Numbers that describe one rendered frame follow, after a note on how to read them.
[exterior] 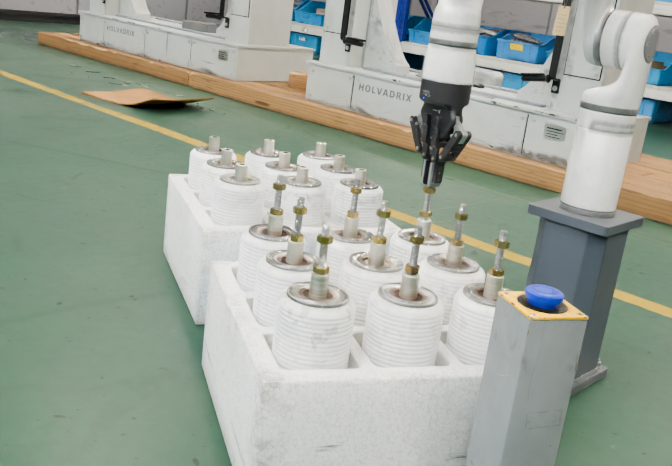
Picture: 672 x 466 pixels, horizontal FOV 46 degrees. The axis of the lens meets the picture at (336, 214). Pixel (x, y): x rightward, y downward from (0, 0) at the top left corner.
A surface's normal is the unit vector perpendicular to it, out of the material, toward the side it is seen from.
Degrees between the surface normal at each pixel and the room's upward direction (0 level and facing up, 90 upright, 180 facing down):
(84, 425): 0
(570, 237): 90
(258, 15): 90
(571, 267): 90
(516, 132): 90
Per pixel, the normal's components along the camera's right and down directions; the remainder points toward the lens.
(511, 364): -0.95, -0.04
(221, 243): 0.34, 0.29
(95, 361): 0.12, -0.95
